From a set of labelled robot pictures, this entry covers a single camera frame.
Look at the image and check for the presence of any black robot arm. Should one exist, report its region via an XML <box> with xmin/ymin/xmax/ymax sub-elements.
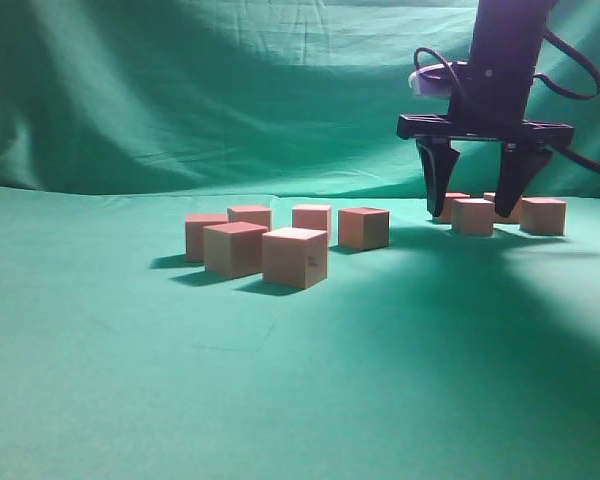
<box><xmin>397</xmin><ymin>1</ymin><xmax>574</xmax><ymax>217</ymax></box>

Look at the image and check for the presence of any black looped cable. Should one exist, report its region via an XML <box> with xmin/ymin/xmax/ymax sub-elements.
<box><xmin>531</xmin><ymin>28</ymin><xmax>600</xmax><ymax>101</ymax></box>

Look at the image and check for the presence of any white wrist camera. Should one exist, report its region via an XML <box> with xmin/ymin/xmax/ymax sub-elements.
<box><xmin>408</xmin><ymin>63</ymin><xmax>458</xmax><ymax>100</ymax></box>

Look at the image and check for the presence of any black braided cable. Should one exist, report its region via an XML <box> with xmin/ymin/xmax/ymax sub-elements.
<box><xmin>412</xmin><ymin>46</ymin><xmax>600</xmax><ymax>184</ymax></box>

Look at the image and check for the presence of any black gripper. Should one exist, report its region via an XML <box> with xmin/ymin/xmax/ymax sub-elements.
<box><xmin>396</xmin><ymin>61</ymin><xmax>576</xmax><ymax>219</ymax></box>

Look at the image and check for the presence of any pink cube column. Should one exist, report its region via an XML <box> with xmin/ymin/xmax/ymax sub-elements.
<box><xmin>432</xmin><ymin>192</ymin><xmax>470</xmax><ymax>224</ymax></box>
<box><xmin>483</xmin><ymin>192</ymin><xmax>522</xmax><ymax>224</ymax></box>
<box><xmin>451</xmin><ymin>198</ymin><xmax>495</xmax><ymax>236</ymax></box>
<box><xmin>203</xmin><ymin>222</ymin><xmax>269</xmax><ymax>279</ymax></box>
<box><xmin>185</xmin><ymin>213</ymin><xmax>228</xmax><ymax>263</ymax></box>
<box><xmin>519</xmin><ymin>197</ymin><xmax>567</xmax><ymax>236</ymax></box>
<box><xmin>227</xmin><ymin>205</ymin><xmax>272</xmax><ymax>230</ymax></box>
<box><xmin>338</xmin><ymin>207</ymin><xmax>390</xmax><ymax>251</ymax></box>
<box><xmin>292</xmin><ymin>204</ymin><xmax>332</xmax><ymax>243</ymax></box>

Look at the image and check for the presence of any pink cube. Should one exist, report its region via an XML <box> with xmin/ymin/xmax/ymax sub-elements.
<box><xmin>262</xmin><ymin>227</ymin><xmax>329</xmax><ymax>289</ymax></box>

